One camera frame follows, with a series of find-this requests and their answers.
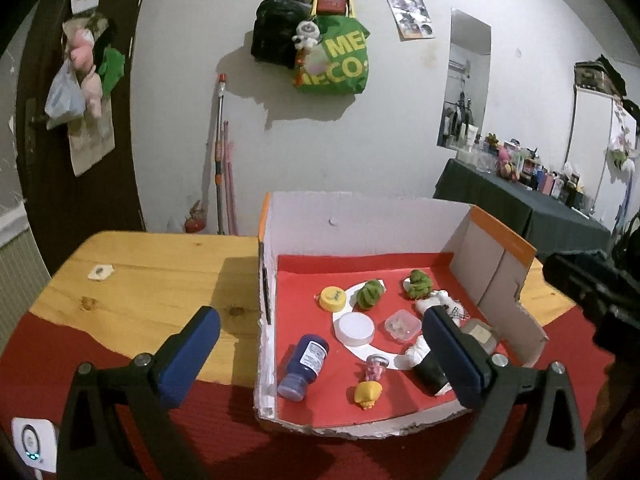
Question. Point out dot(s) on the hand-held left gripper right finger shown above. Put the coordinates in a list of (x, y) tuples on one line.
[(455, 350)]

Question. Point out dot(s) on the orange cardboard box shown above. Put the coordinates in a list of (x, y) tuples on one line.
[(310, 230)]

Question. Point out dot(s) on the white plush with checked bow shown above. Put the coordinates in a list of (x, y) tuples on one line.
[(452, 305)]

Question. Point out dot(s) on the dark brown door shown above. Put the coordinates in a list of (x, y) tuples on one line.
[(115, 185)]

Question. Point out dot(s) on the white panda plush charm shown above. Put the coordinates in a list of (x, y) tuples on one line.
[(307, 34)]

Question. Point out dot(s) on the brown oval case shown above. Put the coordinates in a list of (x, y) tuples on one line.
[(480, 335)]

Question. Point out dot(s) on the translucent plastic bag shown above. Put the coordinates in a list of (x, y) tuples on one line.
[(62, 100)]

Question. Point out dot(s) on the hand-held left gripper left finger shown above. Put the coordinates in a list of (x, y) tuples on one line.
[(192, 355)]

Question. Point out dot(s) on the blue paint bottle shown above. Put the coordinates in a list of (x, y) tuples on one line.
[(305, 360)]

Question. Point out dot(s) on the red knitted mat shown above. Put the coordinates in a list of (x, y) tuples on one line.
[(225, 435)]

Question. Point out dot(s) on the dark bag on wardrobe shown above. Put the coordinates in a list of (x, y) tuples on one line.
[(600, 75)]

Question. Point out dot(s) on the beige hanging organizer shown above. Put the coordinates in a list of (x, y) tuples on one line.
[(90, 150)]

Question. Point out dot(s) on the green tote bag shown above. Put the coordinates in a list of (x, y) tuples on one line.
[(345, 65)]

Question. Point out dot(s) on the wall photo collage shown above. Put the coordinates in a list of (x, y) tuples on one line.
[(410, 15)]

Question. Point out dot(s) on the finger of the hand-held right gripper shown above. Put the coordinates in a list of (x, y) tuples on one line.
[(575, 280)]

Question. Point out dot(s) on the red apple-shaped ornament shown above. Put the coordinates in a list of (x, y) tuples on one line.
[(195, 220)]

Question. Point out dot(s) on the small pink globe toy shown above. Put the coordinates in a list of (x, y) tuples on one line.
[(376, 367)]

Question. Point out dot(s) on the white round lid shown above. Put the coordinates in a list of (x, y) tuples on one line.
[(354, 327)]

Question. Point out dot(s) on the hanging flower plush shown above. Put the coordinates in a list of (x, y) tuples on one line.
[(622, 150)]

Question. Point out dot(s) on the small clear plastic box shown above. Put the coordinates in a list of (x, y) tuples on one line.
[(401, 325)]

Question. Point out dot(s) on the green leaf plush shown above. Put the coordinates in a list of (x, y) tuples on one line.
[(112, 67)]

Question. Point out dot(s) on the wall mirror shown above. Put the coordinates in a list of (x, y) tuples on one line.
[(470, 50)]

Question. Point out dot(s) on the white square device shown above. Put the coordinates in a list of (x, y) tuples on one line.
[(32, 442)]

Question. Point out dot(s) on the green fuzzy plush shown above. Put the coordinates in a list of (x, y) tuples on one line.
[(417, 285), (369, 295)]

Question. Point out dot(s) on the side table with dark cloth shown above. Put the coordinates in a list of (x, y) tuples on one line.
[(500, 200)]

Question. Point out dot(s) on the yellow plastic lid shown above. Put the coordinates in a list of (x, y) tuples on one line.
[(332, 298)]

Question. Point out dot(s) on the pink plush toy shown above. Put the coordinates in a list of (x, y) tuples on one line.
[(82, 52)]

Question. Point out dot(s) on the black and white plush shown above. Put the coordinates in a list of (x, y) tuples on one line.
[(425, 367)]

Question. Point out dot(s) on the black backpack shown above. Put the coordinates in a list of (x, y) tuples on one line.
[(272, 30)]

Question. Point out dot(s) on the row of small bottles and boxes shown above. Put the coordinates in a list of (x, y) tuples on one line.
[(540, 170)]

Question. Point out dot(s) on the yellow toy figure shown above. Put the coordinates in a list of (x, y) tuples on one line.
[(369, 392)]

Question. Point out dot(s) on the white wardrobe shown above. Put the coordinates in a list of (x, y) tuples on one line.
[(590, 135)]

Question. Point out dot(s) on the small white chip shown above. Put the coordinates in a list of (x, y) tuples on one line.
[(101, 271)]

